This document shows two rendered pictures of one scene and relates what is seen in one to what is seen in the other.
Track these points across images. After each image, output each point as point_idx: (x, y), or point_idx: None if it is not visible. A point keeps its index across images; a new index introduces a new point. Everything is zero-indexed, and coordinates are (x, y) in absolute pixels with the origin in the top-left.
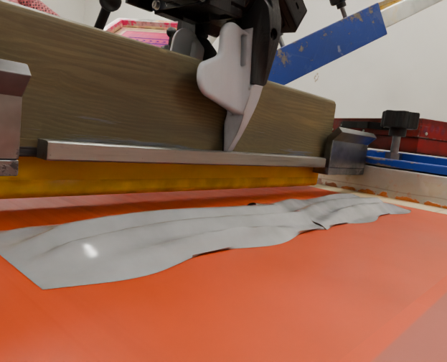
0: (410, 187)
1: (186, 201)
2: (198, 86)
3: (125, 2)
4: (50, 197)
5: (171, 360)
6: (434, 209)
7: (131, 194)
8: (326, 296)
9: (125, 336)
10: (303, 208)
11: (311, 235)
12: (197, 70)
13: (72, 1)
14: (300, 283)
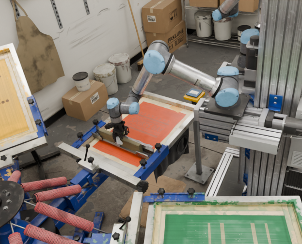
0: (103, 128)
1: None
2: (128, 138)
3: (122, 139)
4: (134, 155)
5: (156, 141)
6: (110, 128)
7: (127, 152)
8: (148, 138)
9: (155, 143)
10: (129, 139)
11: (135, 139)
12: (128, 137)
13: None
14: (147, 139)
